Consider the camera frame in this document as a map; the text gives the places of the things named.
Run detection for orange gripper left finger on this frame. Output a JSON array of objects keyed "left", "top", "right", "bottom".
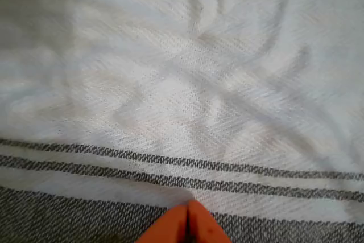
[{"left": 138, "top": 200, "right": 189, "bottom": 243}]

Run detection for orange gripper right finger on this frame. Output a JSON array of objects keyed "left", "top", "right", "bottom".
[{"left": 187, "top": 199, "right": 233, "bottom": 243}]

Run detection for white striped towel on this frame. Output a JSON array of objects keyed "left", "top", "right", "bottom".
[{"left": 0, "top": 0, "right": 364, "bottom": 243}]

